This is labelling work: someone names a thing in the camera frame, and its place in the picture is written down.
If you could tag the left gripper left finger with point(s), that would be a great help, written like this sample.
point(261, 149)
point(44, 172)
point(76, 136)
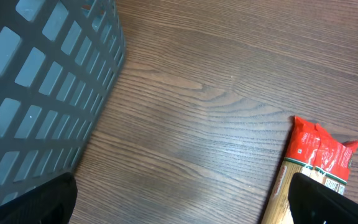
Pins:
point(50, 203)

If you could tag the grey plastic shopping basket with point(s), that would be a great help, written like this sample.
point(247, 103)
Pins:
point(59, 60)

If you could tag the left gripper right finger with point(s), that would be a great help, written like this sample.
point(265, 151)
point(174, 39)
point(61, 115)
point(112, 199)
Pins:
point(313, 203)

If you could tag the orange pasta packet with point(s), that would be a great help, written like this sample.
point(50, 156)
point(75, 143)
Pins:
point(313, 152)

